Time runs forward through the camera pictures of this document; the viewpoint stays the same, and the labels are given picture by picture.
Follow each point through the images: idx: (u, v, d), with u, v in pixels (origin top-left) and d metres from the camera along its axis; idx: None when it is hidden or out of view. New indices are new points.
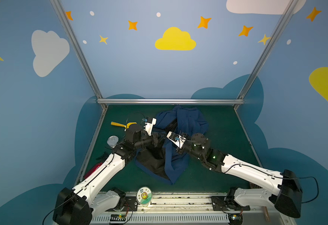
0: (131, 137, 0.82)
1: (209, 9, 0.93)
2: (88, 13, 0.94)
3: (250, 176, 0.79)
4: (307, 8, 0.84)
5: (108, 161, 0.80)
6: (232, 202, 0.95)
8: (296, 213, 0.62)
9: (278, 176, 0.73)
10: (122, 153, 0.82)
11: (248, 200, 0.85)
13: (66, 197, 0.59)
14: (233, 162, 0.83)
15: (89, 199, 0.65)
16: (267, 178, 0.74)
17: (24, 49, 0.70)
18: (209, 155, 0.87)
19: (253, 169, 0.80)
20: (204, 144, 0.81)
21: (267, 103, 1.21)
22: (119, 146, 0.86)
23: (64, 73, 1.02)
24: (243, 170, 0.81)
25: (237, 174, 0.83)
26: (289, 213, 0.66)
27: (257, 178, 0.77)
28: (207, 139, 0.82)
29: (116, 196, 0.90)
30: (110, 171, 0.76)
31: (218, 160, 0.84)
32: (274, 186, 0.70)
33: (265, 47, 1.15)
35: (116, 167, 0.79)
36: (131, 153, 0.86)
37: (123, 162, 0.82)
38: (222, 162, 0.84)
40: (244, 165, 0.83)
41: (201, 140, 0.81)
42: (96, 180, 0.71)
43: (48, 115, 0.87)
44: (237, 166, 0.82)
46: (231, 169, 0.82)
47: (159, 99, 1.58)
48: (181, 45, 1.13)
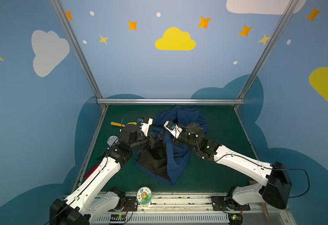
0: (126, 138, 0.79)
1: (209, 9, 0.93)
2: (88, 13, 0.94)
3: (241, 167, 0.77)
4: (307, 8, 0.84)
5: (102, 166, 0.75)
6: (232, 202, 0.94)
8: (281, 203, 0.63)
9: (268, 167, 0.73)
10: (117, 155, 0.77)
11: (245, 198, 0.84)
13: (60, 208, 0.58)
14: (226, 152, 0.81)
15: (83, 210, 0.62)
16: (256, 168, 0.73)
17: (24, 48, 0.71)
18: (203, 146, 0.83)
19: (245, 160, 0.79)
20: (198, 133, 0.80)
21: (267, 103, 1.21)
22: (113, 148, 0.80)
23: (64, 72, 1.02)
24: (235, 160, 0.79)
25: (228, 164, 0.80)
26: (274, 204, 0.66)
27: (247, 169, 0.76)
28: (201, 129, 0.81)
29: (116, 196, 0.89)
30: (103, 177, 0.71)
31: (212, 149, 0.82)
32: (262, 176, 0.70)
33: (265, 47, 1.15)
35: (111, 171, 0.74)
36: (127, 155, 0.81)
37: (119, 165, 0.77)
38: (215, 152, 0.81)
40: (236, 155, 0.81)
41: (195, 129, 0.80)
42: (89, 188, 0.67)
43: (48, 115, 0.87)
44: (229, 156, 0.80)
46: (224, 158, 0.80)
47: (159, 99, 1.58)
48: (181, 45, 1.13)
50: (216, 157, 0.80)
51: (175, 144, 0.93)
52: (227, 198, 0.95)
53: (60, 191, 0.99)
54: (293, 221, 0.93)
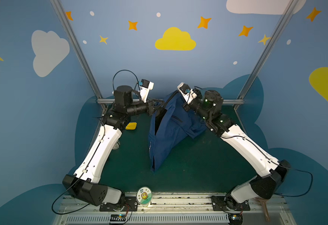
0: (122, 101, 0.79)
1: (209, 9, 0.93)
2: (89, 13, 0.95)
3: (247, 153, 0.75)
4: (307, 8, 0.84)
5: (101, 136, 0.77)
6: (231, 200, 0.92)
8: (267, 194, 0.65)
9: (275, 162, 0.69)
10: (114, 121, 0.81)
11: (242, 194, 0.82)
13: (72, 181, 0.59)
14: (238, 133, 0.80)
15: (94, 179, 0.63)
16: (263, 159, 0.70)
17: (25, 48, 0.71)
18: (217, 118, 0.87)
19: (254, 147, 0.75)
20: (216, 101, 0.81)
21: (267, 103, 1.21)
22: (109, 115, 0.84)
23: (64, 72, 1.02)
24: (243, 144, 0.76)
25: (236, 146, 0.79)
26: (258, 191, 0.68)
27: (253, 157, 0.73)
28: (221, 98, 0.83)
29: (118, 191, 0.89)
30: (106, 145, 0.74)
31: (225, 124, 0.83)
32: (266, 168, 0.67)
33: (265, 47, 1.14)
35: (111, 138, 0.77)
36: (124, 119, 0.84)
37: (118, 131, 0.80)
38: (227, 129, 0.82)
40: (247, 139, 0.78)
41: (215, 98, 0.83)
42: (95, 159, 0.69)
43: (48, 115, 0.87)
44: (240, 138, 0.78)
46: (233, 137, 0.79)
47: (159, 99, 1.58)
48: (181, 45, 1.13)
50: (226, 132, 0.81)
51: (185, 109, 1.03)
52: (227, 195, 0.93)
53: (60, 191, 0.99)
54: (293, 221, 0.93)
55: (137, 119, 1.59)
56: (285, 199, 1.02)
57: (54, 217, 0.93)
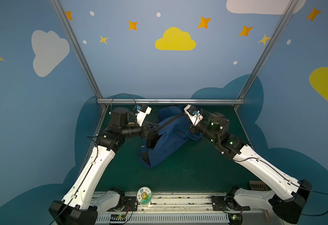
0: (118, 121, 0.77)
1: (209, 9, 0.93)
2: (88, 13, 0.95)
3: (263, 175, 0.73)
4: (307, 8, 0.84)
5: (93, 157, 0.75)
6: (231, 200, 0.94)
8: (294, 219, 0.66)
9: (295, 183, 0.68)
10: (108, 142, 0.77)
11: (248, 201, 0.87)
13: (60, 209, 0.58)
14: (251, 155, 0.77)
15: (83, 206, 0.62)
16: (282, 182, 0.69)
17: (25, 49, 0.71)
18: (225, 139, 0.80)
19: (270, 169, 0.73)
20: (223, 124, 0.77)
21: (266, 103, 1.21)
22: (102, 135, 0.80)
23: (64, 73, 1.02)
24: (259, 166, 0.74)
25: (250, 168, 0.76)
26: (283, 215, 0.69)
27: (270, 180, 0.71)
28: (227, 120, 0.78)
29: (116, 194, 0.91)
30: (98, 168, 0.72)
31: (235, 146, 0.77)
32: (288, 191, 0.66)
33: (265, 47, 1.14)
35: (104, 161, 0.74)
36: (118, 139, 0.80)
37: (112, 153, 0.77)
38: (239, 151, 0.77)
40: (261, 161, 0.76)
41: (220, 120, 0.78)
42: (86, 183, 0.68)
43: (48, 115, 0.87)
44: (255, 161, 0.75)
46: (247, 160, 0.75)
47: (159, 99, 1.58)
48: (181, 45, 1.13)
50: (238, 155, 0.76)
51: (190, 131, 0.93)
52: (228, 196, 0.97)
53: (60, 191, 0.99)
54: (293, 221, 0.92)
55: None
56: None
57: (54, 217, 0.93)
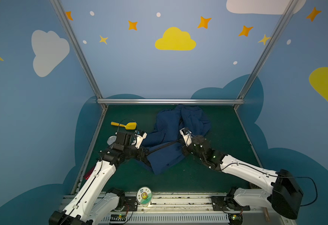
0: (121, 140, 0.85)
1: (209, 9, 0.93)
2: (89, 13, 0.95)
3: (246, 175, 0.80)
4: (307, 7, 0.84)
5: (96, 171, 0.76)
6: (232, 201, 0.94)
8: (293, 213, 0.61)
9: (273, 174, 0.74)
10: (110, 158, 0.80)
11: (249, 201, 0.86)
13: (60, 219, 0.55)
14: (231, 161, 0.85)
15: (84, 217, 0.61)
16: (261, 176, 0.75)
17: (25, 49, 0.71)
18: (210, 156, 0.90)
19: (250, 168, 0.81)
20: (202, 143, 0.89)
21: (266, 103, 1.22)
22: (107, 151, 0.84)
23: (64, 73, 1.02)
24: (240, 168, 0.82)
25: (234, 172, 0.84)
26: (286, 214, 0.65)
27: (253, 177, 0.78)
28: (205, 139, 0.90)
29: (115, 197, 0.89)
30: (100, 181, 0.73)
31: (218, 159, 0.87)
32: (267, 183, 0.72)
33: (265, 47, 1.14)
35: (106, 175, 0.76)
36: (120, 157, 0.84)
37: (113, 167, 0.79)
38: (221, 161, 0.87)
40: (240, 164, 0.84)
41: (199, 140, 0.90)
42: (88, 194, 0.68)
43: (48, 115, 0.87)
44: (235, 165, 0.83)
46: (228, 166, 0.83)
47: (159, 99, 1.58)
48: (181, 45, 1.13)
50: (221, 166, 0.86)
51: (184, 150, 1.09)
52: (228, 198, 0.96)
53: (60, 191, 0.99)
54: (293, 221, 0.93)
55: (137, 118, 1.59)
56: None
57: None
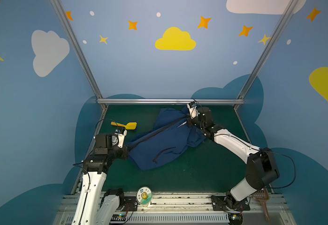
0: (103, 141, 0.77)
1: (209, 9, 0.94)
2: (89, 13, 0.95)
3: (232, 146, 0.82)
4: (307, 7, 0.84)
5: (86, 185, 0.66)
6: (230, 198, 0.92)
8: (258, 183, 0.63)
9: (255, 147, 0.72)
10: (97, 165, 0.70)
11: (240, 190, 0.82)
13: None
14: (225, 133, 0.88)
15: None
16: (244, 146, 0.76)
17: (24, 49, 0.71)
18: (209, 126, 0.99)
19: (238, 140, 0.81)
20: (204, 113, 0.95)
21: (267, 103, 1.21)
22: (89, 160, 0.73)
23: (64, 72, 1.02)
24: (229, 138, 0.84)
25: (224, 143, 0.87)
26: (254, 184, 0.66)
27: (237, 147, 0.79)
28: (209, 110, 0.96)
29: (115, 197, 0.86)
30: (94, 193, 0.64)
31: (214, 129, 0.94)
32: (246, 153, 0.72)
33: (265, 47, 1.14)
35: (98, 185, 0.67)
36: (107, 161, 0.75)
37: (103, 174, 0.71)
38: (216, 131, 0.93)
40: (232, 136, 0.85)
41: (203, 109, 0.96)
42: (86, 211, 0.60)
43: (48, 114, 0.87)
44: (226, 136, 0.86)
46: (220, 136, 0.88)
47: (159, 99, 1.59)
48: (182, 45, 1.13)
50: (215, 134, 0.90)
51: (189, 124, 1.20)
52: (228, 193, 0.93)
53: (60, 191, 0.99)
54: (293, 221, 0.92)
55: (137, 118, 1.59)
56: (285, 198, 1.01)
57: (54, 217, 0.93)
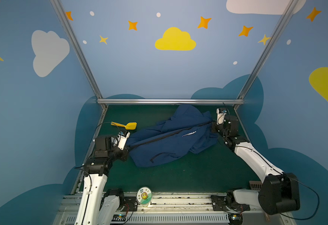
0: (103, 145, 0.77)
1: (209, 9, 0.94)
2: (89, 13, 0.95)
3: (252, 161, 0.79)
4: (307, 8, 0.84)
5: (87, 187, 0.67)
6: (230, 195, 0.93)
8: (272, 208, 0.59)
9: (278, 169, 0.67)
10: (98, 168, 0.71)
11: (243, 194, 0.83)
13: None
14: (249, 147, 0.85)
15: None
16: (265, 166, 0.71)
17: (24, 49, 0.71)
18: (233, 135, 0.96)
19: (259, 158, 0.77)
20: (231, 121, 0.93)
21: (266, 102, 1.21)
22: (90, 162, 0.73)
23: (64, 72, 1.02)
24: (250, 154, 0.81)
25: (245, 157, 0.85)
26: (266, 207, 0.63)
27: (256, 164, 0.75)
28: (235, 120, 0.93)
29: (115, 198, 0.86)
30: (95, 196, 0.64)
31: (237, 140, 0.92)
32: (265, 172, 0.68)
33: (265, 47, 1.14)
35: (100, 187, 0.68)
36: (108, 163, 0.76)
37: (105, 176, 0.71)
38: (239, 142, 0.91)
40: (254, 152, 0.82)
41: (231, 118, 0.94)
42: (88, 213, 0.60)
43: (48, 114, 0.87)
44: (247, 150, 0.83)
46: (242, 148, 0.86)
47: (159, 99, 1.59)
48: (182, 45, 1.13)
50: (237, 145, 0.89)
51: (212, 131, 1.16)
52: (229, 191, 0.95)
53: (60, 191, 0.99)
54: (293, 221, 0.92)
55: (137, 118, 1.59)
56: None
57: (54, 217, 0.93)
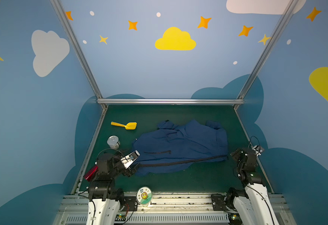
0: (105, 168, 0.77)
1: (209, 9, 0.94)
2: (89, 13, 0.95)
3: (256, 210, 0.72)
4: (307, 8, 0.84)
5: (92, 212, 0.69)
6: (230, 194, 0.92)
8: None
9: None
10: (102, 192, 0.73)
11: (242, 213, 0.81)
13: None
14: (262, 193, 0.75)
15: None
16: (269, 224, 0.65)
17: (24, 49, 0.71)
18: (249, 170, 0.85)
19: (268, 211, 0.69)
20: (247, 154, 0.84)
21: (266, 102, 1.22)
22: (94, 185, 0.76)
23: (64, 72, 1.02)
24: (259, 202, 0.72)
25: (252, 199, 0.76)
26: None
27: (260, 217, 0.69)
28: (254, 154, 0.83)
29: (115, 204, 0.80)
30: (99, 221, 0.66)
31: (251, 177, 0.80)
32: None
33: (265, 47, 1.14)
35: (103, 212, 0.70)
36: (111, 185, 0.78)
37: (107, 201, 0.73)
38: (252, 182, 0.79)
40: (265, 201, 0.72)
41: (248, 150, 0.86)
42: None
43: (48, 114, 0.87)
44: (258, 196, 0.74)
46: (253, 190, 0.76)
47: (158, 99, 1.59)
48: (181, 45, 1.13)
50: (249, 184, 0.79)
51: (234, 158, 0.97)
52: (231, 189, 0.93)
53: (60, 191, 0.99)
54: (293, 221, 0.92)
55: (137, 118, 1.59)
56: (285, 198, 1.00)
57: (54, 217, 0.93)
